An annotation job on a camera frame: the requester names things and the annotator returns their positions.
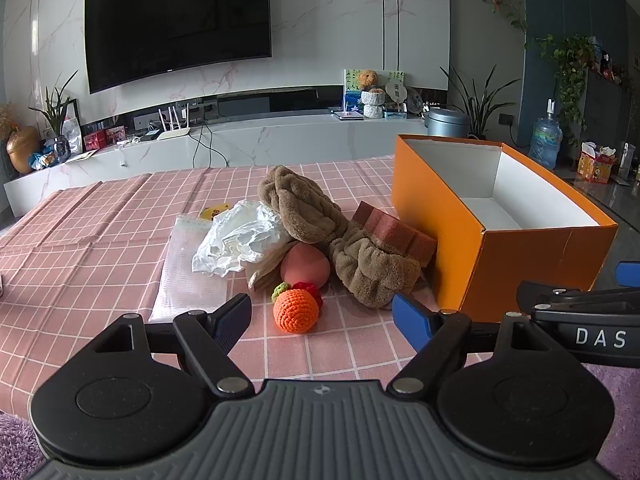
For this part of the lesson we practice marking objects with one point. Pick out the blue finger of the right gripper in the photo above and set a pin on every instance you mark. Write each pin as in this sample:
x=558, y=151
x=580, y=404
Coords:
x=627, y=274

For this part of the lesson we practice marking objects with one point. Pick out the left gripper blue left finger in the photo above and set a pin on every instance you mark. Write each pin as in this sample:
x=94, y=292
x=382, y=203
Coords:
x=230, y=321

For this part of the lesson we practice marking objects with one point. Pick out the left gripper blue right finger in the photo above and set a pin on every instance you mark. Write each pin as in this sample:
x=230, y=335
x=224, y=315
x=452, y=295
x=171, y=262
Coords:
x=415, y=322

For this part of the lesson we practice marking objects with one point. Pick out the white fluffy cloth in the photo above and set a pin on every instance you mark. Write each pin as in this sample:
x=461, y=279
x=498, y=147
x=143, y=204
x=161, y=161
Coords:
x=182, y=290

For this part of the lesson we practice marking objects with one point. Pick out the orange crochet ball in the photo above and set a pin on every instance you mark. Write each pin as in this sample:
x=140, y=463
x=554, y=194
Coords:
x=296, y=308

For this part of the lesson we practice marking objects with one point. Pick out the white paper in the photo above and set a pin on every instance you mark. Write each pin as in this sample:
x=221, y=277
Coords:
x=248, y=233

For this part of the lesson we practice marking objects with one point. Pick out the pink makeup sponge egg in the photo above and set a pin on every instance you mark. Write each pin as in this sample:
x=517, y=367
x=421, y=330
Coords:
x=305, y=263

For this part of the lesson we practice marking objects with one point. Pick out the yellow snack packet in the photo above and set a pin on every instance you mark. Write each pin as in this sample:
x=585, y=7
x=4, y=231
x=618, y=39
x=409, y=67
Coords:
x=212, y=211

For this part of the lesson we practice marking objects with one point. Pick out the brown plush towel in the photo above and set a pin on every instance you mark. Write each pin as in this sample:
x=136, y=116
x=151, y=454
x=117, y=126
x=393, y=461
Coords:
x=370, y=273

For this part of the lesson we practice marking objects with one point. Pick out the orange gift box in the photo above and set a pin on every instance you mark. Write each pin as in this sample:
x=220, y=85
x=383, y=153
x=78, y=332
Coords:
x=595, y=162

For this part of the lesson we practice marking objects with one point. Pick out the orange cardboard box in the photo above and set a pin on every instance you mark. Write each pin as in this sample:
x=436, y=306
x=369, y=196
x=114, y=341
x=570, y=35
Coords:
x=499, y=219

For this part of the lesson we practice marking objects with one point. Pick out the blue water jug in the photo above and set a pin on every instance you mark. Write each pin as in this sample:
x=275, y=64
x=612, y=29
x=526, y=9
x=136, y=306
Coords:
x=546, y=139

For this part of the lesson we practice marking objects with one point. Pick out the white tv cabinet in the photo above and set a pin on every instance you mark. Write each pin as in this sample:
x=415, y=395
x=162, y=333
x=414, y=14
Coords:
x=287, y=140

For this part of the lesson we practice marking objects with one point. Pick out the white wifi router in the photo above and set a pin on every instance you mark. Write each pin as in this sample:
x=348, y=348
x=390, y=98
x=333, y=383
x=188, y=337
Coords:
x=173, y=124

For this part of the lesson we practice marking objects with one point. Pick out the silver trash bin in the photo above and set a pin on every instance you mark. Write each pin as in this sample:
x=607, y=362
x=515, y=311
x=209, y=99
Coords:
x=447, y=123

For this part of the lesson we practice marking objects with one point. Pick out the tall leafy floor plant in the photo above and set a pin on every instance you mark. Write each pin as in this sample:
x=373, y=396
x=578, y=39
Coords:
x=478, y=104

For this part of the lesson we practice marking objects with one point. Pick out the hanging ivy plant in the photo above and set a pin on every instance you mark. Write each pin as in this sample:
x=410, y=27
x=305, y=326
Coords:
x=559, y=54

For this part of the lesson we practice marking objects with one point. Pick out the teddy bear in pot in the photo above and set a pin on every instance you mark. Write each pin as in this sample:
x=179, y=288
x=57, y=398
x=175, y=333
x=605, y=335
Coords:
x=372, y=97

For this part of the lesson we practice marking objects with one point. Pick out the colourful picture card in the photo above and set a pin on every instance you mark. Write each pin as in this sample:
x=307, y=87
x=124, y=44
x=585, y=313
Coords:
x=356, y=81

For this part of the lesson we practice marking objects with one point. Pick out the golden vase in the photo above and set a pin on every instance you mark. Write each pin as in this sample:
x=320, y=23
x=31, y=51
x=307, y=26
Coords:
x=21, y=145

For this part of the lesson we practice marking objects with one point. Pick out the green potted plant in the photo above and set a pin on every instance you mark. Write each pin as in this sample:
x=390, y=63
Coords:
x=55, y=110

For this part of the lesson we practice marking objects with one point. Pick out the black wall television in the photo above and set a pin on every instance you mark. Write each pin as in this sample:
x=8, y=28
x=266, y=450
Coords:
x=128, y=40

